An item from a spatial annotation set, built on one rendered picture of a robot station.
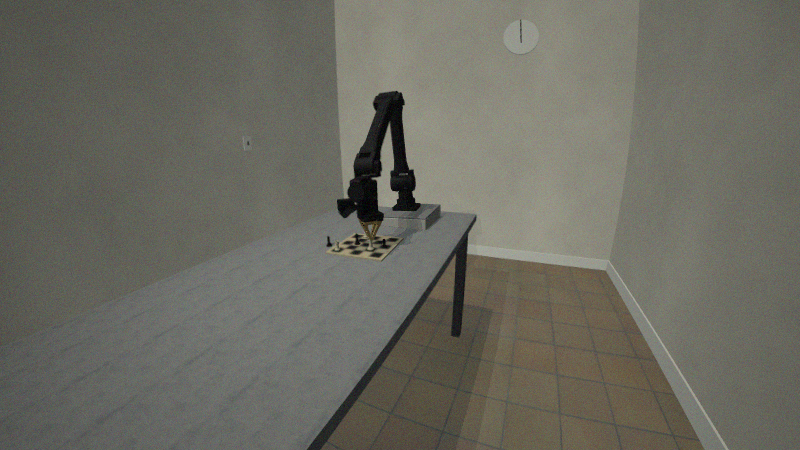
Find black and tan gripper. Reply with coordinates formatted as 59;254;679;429
357;196;384;240

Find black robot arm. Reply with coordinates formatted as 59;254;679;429
337;91;421;219

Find black and cream chessboard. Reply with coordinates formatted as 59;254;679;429
325;233;404;262

